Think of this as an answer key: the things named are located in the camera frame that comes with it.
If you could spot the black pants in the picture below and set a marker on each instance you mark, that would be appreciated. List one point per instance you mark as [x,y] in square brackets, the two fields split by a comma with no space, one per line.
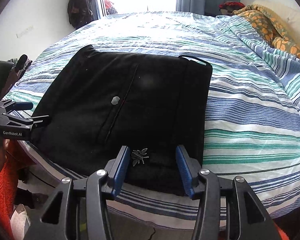
[102,101]

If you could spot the dark hanging jacket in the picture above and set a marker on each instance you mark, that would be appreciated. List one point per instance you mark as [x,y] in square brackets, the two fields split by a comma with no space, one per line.
[80,12]

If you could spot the striped blue green bedsheet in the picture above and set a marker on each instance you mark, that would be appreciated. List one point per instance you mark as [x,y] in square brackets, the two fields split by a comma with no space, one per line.
[253,110]

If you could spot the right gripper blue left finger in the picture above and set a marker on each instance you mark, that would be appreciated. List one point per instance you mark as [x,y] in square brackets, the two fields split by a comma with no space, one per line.
[59,217]

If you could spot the red black item by curtain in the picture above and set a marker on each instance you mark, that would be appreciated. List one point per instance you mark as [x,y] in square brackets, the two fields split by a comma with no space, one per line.
[228,7]

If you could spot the cream pillow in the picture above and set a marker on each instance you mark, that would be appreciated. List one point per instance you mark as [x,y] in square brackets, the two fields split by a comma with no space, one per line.
[290,16]

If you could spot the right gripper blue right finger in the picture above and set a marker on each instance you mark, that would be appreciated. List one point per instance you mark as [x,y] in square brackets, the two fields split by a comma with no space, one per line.
[246,217]

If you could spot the orange floral blanket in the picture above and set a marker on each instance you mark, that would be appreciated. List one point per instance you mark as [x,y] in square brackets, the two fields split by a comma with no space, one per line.
[271,27]

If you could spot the red fuzzy garment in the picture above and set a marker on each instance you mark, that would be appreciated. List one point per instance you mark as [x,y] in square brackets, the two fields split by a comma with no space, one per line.
[8,185]

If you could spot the red item at window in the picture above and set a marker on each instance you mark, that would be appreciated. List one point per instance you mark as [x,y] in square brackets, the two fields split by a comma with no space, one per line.
[109,7]

